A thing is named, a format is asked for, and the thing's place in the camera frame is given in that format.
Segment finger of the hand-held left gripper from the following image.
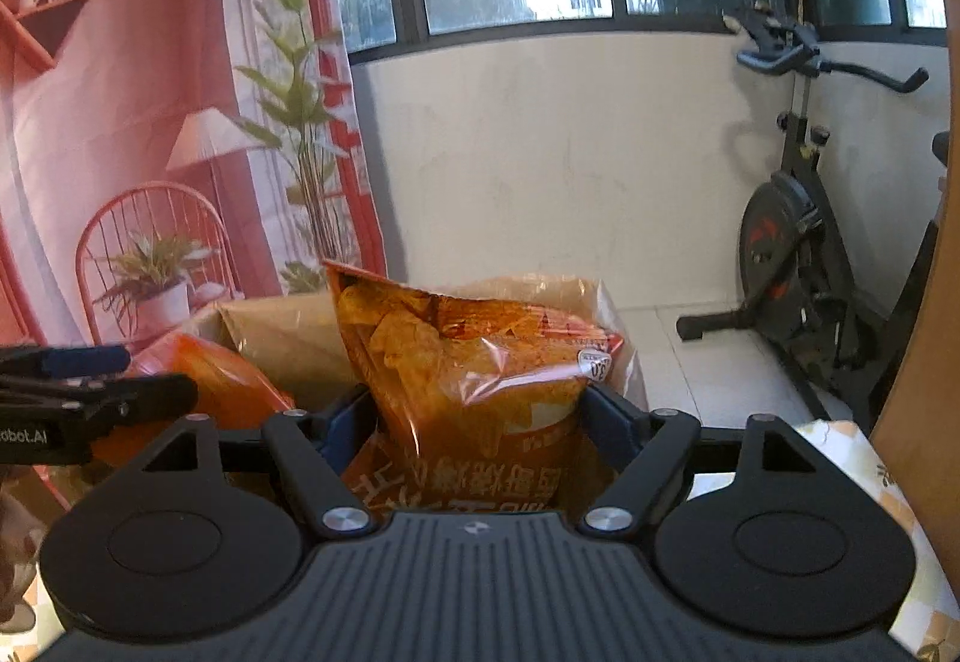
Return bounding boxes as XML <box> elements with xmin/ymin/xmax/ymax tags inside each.
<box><xmin>0</xmin><ymin>345</ymin><xmax>133</xmax><ymax>380</ymax></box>
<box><xmin>0</xmin><ymin>373</ymin><xmax>200</xmax><ymax>439</ymax></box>

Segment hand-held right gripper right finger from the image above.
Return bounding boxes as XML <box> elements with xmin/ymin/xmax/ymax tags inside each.
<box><xmin>579</xmin><ymin>384</ymin><xmax>841</xmax><ymax>541</ymax></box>

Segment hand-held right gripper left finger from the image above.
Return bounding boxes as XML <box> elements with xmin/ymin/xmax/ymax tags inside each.
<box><xmin>120</xmin><ymin>386</ymin><xmax>376</xmax><ymax>540</ymax></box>

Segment black exercise bike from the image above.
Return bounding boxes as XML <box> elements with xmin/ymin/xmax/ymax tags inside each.
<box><xmin>675</xmin><ymin>6</ymin><xmax>953</xmax><ymax>436</ymax></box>

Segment orange chip bag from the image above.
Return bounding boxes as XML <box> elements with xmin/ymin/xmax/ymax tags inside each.
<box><xmin>322</xmin><ymin>259</ymin><xmax>627</xmax><ymax>522</ymax></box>

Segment wooden board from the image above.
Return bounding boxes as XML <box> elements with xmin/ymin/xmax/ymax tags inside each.
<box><xmin>870</xmin><ymin>0</ymin><xmax>960</xmax><ymax>558</ymax></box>

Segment plain orange snack bag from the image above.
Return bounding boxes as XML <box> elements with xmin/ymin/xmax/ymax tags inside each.
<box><xmin>94</xmin><ymin>330</ymin><xmax>297</xmax><ymax>472</ymax></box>

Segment pink printed backdrop cloth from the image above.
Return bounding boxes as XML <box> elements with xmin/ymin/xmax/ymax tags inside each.
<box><xmin>0</xmin><ymin>0</ymin><xmax>388</xmax><ymax>350</ymax></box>

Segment plastic-lined cardboard box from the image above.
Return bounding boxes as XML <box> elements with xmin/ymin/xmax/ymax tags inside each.
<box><xmin>172</xmin><ymin>272</ymin><xmax>650</xmax><ymax>505</ymax></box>

